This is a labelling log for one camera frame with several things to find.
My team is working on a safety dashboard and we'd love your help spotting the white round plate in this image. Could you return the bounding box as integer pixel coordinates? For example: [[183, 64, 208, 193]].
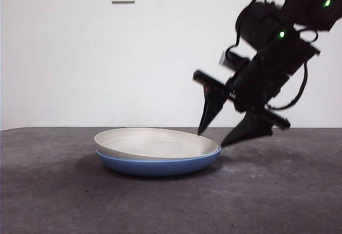
[[94, 127, 220, 161]]

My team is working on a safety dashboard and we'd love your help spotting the blue round plate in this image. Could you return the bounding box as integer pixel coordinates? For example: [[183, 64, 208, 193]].
[[96, 146, 222, 177]]

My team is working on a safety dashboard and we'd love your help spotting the dark grey table mat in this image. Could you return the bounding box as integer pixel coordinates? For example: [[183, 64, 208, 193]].
[[0, 126, 342, 234]]

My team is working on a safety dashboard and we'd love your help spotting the right wrist grey camera box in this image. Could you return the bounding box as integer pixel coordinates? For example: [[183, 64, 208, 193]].
[[219, 51, 234, 68]]

